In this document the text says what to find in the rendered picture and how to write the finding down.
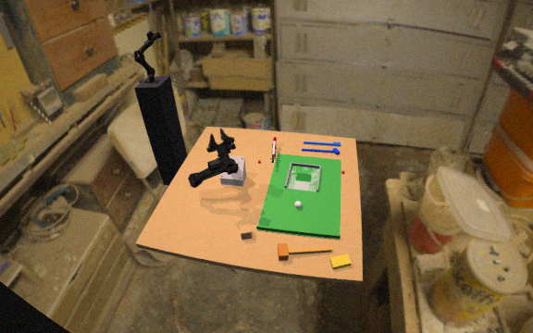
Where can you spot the yellow flat block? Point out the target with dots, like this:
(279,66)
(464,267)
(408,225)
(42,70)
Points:
(340,261)

